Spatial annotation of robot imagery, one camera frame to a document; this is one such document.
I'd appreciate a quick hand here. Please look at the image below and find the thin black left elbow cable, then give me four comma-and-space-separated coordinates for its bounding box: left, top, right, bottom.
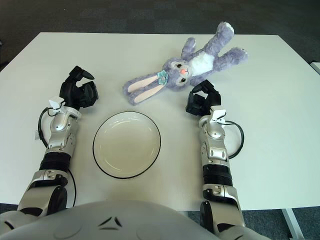
66, 169, 77, 207

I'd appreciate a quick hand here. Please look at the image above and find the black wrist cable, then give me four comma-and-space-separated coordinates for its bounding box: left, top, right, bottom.
37, 106, 63, 148
221, 119, 245, 160

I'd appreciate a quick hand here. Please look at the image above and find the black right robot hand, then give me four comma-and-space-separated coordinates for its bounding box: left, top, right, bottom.
185, 79, 222, 116

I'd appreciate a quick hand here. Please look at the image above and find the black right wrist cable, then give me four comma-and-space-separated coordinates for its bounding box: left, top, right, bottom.
221, 119, 245, 160

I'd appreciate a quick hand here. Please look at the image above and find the purple plush bunny doll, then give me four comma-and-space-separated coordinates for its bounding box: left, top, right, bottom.
122, 21, 250, 106

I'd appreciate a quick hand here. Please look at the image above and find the white table leg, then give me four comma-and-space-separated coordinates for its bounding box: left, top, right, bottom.
281, 207, 305, 240

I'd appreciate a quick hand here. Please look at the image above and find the white plate with black rim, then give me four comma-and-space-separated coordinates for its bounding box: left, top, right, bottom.
92, 111, 162, 180

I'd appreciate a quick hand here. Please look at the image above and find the grey robot torso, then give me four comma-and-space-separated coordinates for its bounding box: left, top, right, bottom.
0, 199, 272, 240

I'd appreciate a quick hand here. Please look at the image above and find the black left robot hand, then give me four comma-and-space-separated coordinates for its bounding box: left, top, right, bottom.
59, 65, 99, 111

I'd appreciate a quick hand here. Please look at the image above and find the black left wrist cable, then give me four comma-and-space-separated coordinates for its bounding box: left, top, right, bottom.
37, 106, 63, 148

